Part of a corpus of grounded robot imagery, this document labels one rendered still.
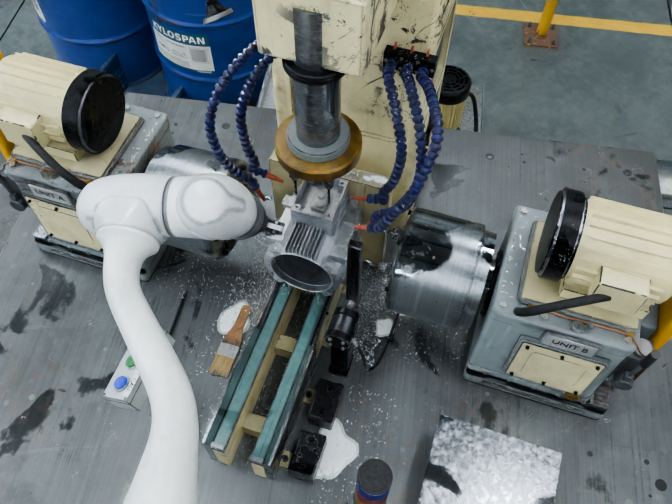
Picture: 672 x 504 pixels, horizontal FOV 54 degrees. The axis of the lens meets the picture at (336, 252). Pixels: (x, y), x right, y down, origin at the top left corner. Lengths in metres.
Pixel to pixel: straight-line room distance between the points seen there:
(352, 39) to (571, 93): 2.53
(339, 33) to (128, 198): 0.43
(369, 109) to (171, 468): 0.93
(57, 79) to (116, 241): 0.57
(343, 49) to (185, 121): 1.12
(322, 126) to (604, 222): 0.55
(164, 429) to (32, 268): 1.10
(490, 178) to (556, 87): 1.59
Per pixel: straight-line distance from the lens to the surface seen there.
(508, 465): 1.54
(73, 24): 3.33
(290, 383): 1.55
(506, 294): 1.41
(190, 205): 1.03
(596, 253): 1.31
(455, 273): 1.43
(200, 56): 2.97
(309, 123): 1.28
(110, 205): 1.12
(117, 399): 1.44
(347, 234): 1.56
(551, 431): 1.72
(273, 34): 1.18
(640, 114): 3.60
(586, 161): 2.18
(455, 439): 1.53
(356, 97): 1.54
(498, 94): 3.47
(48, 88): 1.57
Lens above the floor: 2.36
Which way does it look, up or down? 58 degrees down
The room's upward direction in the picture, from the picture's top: 1 degrees clockwise
